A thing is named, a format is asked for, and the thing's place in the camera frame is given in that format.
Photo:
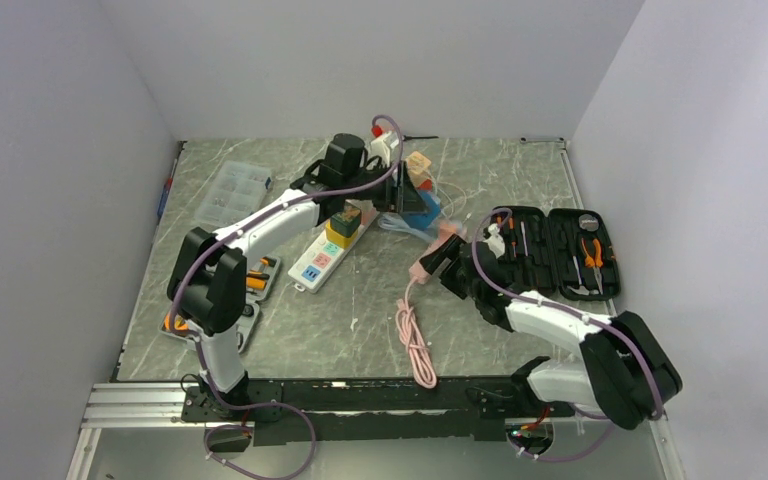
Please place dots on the yellow cube adapter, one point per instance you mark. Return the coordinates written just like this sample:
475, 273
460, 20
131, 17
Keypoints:
337, 238

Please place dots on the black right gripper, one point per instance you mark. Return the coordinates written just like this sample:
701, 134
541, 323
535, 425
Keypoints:
449, 249

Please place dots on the pink power strip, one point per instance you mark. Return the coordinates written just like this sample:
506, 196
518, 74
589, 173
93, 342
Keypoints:
445, 247

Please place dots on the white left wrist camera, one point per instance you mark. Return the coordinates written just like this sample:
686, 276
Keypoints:
385, 144

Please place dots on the blue cube charger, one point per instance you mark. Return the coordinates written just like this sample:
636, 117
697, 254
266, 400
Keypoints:
423, 221

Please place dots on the dark green cube charger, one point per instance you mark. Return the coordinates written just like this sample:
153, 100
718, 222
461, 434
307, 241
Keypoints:
346, 222

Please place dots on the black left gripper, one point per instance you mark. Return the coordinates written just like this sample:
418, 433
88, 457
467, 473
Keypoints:
402, 197

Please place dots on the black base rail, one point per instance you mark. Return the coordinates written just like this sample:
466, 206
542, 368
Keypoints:
480, 408

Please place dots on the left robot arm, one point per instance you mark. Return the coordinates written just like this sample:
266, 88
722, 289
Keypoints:
208, 281

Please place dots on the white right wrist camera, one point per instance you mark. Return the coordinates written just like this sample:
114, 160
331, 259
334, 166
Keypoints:
494, 241

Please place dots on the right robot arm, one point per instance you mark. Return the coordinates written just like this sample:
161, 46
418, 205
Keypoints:
618, 368

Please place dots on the orange tape measure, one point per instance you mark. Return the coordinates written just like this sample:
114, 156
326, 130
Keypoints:
176, 325

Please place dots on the clear plastic screw organizer box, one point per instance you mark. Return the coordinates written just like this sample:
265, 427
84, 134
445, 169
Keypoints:
237, 191

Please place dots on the orange handled combination pliers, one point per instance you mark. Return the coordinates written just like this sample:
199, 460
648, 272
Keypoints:
260, 276

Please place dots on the peach cube charger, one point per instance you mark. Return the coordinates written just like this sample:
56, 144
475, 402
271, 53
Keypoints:
418, 164

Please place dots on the white power strip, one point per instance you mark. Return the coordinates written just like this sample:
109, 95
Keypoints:
321, 259

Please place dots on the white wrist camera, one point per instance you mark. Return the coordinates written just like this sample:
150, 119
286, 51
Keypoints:
494, 241
385, 144

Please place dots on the blue red pen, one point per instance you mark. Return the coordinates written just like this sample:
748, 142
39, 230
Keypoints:
163, 199

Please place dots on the black open tool case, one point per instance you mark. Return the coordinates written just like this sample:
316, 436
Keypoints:
543, 252

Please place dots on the orange screwdriver at back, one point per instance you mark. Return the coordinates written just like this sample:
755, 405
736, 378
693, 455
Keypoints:
408, 138

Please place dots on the long nose orange pliers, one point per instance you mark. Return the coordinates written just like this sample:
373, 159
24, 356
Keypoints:
592, 250

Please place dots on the grey open tool case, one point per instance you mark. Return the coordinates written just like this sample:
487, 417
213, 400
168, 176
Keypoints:
247, 320

